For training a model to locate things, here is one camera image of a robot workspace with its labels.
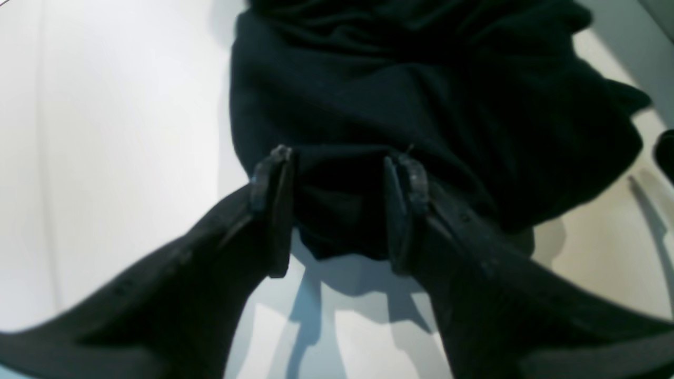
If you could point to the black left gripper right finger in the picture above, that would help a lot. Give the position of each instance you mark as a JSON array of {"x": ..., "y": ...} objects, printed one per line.
[{"x": 499, "y": 314}]

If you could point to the black t-shirt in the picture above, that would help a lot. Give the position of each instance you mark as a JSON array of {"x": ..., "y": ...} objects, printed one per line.
[{"x": 490, "y": 96}]

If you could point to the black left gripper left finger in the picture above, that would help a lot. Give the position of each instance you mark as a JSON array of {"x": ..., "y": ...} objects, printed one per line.
[{"x": 174, "y": 313}]

